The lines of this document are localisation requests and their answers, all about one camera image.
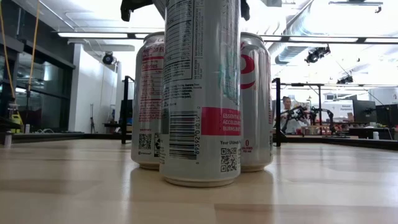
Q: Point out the tall white black-lid can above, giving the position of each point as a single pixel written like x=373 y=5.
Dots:
x=199 y=93

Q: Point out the background black robot arm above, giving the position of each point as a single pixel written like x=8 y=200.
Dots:
x=298 y=112
x=330 y=116

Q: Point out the ceiling light strip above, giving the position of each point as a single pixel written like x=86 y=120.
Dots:
x=93 y=35
x=323 y=39

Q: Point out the silver Diet Coke can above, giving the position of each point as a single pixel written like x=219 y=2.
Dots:
x=146 y=93
x=256 y=109

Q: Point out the small dark background table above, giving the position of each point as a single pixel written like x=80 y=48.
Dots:
x=110 y=125

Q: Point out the thin background stand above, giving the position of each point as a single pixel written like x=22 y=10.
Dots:
x=92 y=124

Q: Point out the small white cup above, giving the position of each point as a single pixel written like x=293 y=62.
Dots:
x=375 y=135
x=27 y=128

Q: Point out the yellow-green container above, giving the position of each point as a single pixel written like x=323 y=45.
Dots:
x=17 y=121

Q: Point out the black ceiling spotlight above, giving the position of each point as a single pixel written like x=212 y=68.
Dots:
x=345 y=79
x=314 y=55

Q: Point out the person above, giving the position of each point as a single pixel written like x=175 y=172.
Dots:
x=290 y=124

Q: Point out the cluttered background table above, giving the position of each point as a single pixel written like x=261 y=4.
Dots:
x=314 y=130

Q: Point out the white equipment sign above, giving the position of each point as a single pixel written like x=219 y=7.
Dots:
x=340 y=109

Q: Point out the black monitor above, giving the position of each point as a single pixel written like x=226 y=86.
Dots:
x=363 y=110
x=387 y=115

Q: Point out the dark background desk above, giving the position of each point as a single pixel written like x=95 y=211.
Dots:
x=363 y=132

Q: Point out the black round ceiling camera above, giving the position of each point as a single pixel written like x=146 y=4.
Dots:
x=108 y=58

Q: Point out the black aluminium table frame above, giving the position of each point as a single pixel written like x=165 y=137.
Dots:
x=62 y=136

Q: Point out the silver ventilation duct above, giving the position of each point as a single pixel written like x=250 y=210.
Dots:
x=289 y=53

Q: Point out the small grey post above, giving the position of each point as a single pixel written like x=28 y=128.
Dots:
x=7 y=139

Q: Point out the ceiling rail mount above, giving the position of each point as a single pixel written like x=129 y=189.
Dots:
x=356 y=3

